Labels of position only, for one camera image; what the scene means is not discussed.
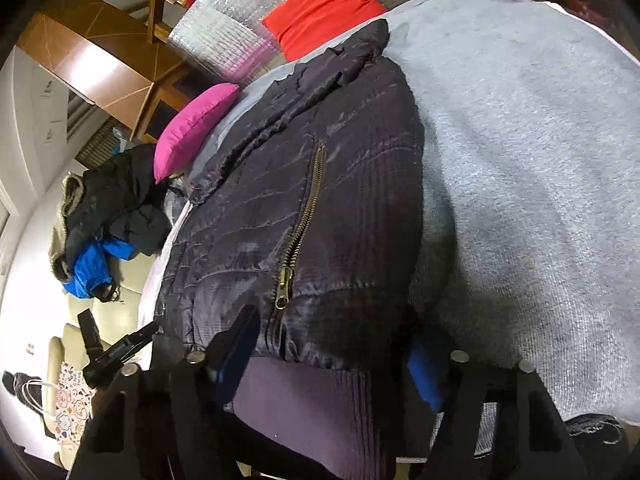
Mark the clear plastic bag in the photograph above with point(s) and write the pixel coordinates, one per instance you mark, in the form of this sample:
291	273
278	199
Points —
177	202

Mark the pink pillow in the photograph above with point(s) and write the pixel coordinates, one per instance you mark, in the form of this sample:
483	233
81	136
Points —
192	130

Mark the beige sofa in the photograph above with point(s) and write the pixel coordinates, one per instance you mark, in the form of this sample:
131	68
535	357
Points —
115	305

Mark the wooden cabinet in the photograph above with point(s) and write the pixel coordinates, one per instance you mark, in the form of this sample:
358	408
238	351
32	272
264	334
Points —
100	60

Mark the silver foil mat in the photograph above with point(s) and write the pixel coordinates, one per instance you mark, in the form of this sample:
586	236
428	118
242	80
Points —
220	35

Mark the printed paper bag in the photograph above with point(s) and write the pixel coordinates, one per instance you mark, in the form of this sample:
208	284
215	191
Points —
70	405

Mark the black jacket pile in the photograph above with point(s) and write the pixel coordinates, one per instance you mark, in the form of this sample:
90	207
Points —
125	180

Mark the dark denim cloth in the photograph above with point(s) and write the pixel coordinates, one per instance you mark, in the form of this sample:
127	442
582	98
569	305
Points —
595	427

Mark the dark quilted puffer jacket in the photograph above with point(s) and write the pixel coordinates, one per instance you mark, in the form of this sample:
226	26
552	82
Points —
325	210

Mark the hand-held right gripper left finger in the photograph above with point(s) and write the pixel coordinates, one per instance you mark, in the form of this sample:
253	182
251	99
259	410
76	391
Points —
235	345

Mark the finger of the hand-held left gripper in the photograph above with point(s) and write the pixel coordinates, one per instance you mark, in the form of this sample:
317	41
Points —
89	330
142	335

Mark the red pillow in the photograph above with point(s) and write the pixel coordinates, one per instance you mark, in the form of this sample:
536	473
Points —
320	10

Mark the beige fur-trimmed coat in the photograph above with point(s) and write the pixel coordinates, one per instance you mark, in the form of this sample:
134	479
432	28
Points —
60	230

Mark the blue jacket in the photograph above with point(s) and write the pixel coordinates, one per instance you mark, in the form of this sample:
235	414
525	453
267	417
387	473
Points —
87	265

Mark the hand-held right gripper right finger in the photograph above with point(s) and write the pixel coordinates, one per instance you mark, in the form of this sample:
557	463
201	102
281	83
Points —
425	380

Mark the grey bed blanket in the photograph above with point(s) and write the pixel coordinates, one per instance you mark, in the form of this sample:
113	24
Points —
525	160

